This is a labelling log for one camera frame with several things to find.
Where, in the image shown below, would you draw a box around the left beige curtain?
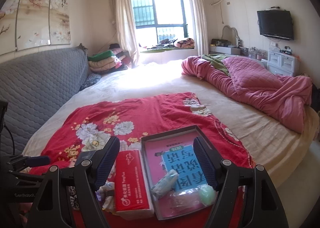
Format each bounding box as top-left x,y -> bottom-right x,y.
110,0 -> 139,68

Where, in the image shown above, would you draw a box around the beige curtain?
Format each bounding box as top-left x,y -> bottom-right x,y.
190,0 -> 209,56
110,0 -> 139,68

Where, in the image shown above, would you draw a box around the beige bed sheet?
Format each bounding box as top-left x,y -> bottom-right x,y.
23,60 -> 319,186

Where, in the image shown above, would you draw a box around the white drawer cabinet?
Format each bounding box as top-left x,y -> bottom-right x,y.
267,51 -> 299,77

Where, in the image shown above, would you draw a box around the stack of folded blankets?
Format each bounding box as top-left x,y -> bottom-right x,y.
87,43 -> 132,75

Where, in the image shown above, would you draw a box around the right beige curtain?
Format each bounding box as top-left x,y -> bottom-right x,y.
190,0 -> 209,56

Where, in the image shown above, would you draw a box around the pink quilted comforter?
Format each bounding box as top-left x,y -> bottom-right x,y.
182,56 -> 312,133

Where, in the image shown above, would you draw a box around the white green tissue pack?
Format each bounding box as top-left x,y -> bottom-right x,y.
151,169 -> 179,199

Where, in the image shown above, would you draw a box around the red floral blanket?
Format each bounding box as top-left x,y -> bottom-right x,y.
29,92 -> 256,228

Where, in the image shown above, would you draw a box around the black wall television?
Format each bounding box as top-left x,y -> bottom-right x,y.
257,10 -> 294,41

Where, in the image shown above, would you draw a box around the red tissue box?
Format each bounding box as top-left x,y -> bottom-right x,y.
114,149 -> 154,220

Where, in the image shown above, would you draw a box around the window with dark frame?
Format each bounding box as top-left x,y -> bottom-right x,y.
131,0 -> 188,49

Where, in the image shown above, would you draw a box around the black cable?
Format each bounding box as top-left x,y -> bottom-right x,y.
2,122 -> 16,156

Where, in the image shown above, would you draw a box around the grey quilted headboard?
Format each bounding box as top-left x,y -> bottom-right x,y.
1,45 -> 89,155

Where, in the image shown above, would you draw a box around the dark grey tray box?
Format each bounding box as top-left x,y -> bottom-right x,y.
140,124 -> 221,221

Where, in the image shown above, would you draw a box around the clothes on window sill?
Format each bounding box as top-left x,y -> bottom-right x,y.
149,38 -> 195,49

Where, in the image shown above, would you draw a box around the green sponge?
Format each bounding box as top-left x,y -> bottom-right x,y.
197,184 -> 217,206

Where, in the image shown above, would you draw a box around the floral wall painting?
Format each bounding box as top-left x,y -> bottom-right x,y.
1,0 -> 71,54

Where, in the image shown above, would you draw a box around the vanity mirror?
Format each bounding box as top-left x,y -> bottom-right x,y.
221,25 -> 242,47

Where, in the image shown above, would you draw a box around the dark patterned pillow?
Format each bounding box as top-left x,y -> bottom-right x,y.
79,73 -> 101,91

